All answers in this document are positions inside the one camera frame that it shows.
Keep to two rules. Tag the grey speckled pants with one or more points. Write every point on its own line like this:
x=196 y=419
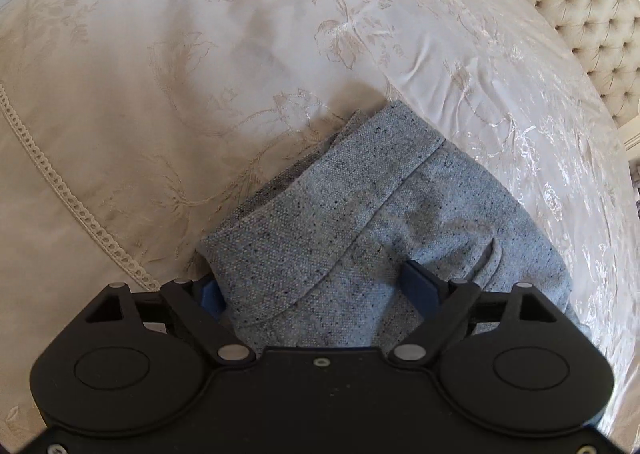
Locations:
x=380 y=224

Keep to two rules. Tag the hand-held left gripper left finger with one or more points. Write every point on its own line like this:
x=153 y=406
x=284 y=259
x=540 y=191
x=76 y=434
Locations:
x=212 y=298

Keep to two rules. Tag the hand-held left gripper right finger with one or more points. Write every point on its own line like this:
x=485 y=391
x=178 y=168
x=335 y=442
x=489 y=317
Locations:
x=421 y=288

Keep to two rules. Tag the cream floral bedspread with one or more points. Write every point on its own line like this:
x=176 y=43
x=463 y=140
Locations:
x=200 y=64

